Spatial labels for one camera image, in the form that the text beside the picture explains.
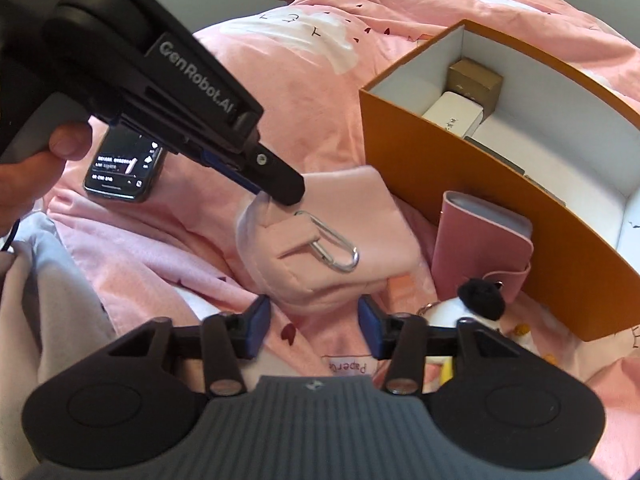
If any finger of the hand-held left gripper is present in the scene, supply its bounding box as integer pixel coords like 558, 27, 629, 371
172, 132, 306, 206

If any white glasses case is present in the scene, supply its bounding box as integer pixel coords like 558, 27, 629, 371
421, 91, 485, 137

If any pink printed blanket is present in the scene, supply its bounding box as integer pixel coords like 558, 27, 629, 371
45, 0, 640, 461

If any small duck plush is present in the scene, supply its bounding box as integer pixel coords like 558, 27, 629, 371
502, 322, 538, 356

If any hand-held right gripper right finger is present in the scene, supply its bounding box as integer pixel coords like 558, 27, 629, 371
357, 294, 523, 396

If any small brown cardboard box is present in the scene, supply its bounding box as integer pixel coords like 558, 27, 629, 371
446, 58, 503, 111

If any black smartphone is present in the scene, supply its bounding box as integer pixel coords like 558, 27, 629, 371
82, 122, 168, 204

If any pink fleece cloth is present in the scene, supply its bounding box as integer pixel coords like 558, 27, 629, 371
47, 190, 261, 321

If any light grey cloth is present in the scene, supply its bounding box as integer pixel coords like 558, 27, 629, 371
0, 210, 121, 461

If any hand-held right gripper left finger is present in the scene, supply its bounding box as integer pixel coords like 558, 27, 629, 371
107, 295, 273, 397

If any orange cardboard box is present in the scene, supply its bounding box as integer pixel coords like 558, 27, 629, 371
359, 19, 640, 343

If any silver carabiner clip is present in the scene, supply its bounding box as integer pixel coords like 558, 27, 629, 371
294, 210, 361, 274

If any person's left hand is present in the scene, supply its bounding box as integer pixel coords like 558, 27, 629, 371
0, 122, 92, 235

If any pale pink fabric pouch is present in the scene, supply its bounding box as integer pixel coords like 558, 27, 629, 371
235, 165, 426, 318

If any pink card holder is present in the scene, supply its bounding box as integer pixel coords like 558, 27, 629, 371
431, 190, 535, 311

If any dark grey box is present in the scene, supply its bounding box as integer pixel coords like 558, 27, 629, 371
463, 134, 525, 175

